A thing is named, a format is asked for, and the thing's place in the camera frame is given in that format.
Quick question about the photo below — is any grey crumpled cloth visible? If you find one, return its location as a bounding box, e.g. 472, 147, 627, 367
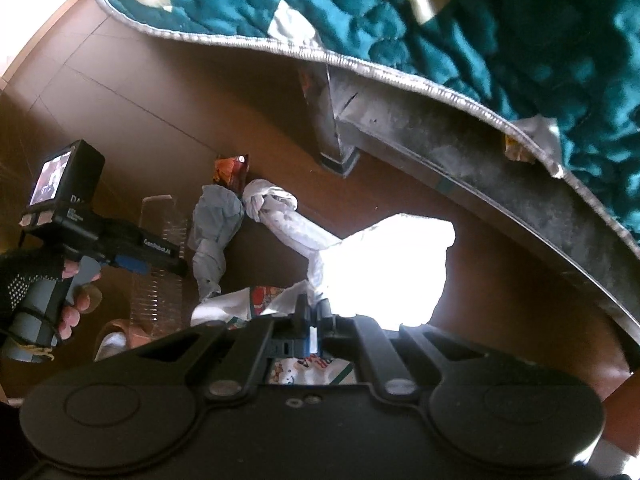
187, 184, 246, 301

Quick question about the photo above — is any person's left hand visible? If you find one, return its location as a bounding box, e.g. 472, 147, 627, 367
0, 247, 103, 343

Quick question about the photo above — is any teal and white quilt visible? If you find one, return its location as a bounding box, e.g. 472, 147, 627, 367
92, 0, 640, 248

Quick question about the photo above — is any small orange wrapper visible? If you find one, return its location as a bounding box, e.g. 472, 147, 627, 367
502, 135, 536, 163

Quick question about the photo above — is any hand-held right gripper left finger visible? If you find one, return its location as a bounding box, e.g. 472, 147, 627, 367
137, 294, 309, 402

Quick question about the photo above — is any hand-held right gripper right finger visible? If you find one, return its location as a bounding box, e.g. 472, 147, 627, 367
308, 299, 490, 400

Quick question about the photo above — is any white knotted plastic bag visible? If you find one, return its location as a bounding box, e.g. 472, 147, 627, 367
242, 177, 346, 257

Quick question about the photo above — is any white printed plastic bag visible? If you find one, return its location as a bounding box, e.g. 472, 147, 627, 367
190, 282, 361, 387

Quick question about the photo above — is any white tissue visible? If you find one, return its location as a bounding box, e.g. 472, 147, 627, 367
515, 115, 562, 161

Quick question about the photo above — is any clear plastic container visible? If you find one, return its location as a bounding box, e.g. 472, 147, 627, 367
127, 195, 201, 332

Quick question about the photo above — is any grey metal bed frame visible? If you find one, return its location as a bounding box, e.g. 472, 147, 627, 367
297, 62, 640, 348

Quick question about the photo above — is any orange snack packet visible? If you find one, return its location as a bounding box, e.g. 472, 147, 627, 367
214, 154, 251, 191

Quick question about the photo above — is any large white plastic bag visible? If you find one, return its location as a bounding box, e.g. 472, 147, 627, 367
305, 212, 457, 333

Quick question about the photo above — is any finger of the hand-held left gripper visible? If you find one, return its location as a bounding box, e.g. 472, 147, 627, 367
112, 254, 191, 278

